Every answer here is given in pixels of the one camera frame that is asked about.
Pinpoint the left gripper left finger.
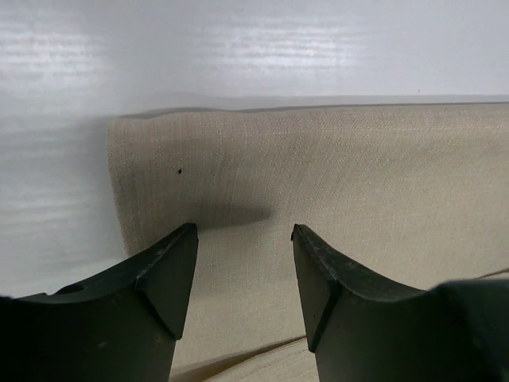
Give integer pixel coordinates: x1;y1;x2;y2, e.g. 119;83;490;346
1;224;198;381

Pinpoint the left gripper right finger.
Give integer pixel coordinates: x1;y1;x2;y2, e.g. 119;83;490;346
291;224;508;381

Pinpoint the beige cloth napkin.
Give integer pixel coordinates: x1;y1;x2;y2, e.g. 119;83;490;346
107;103;508;381

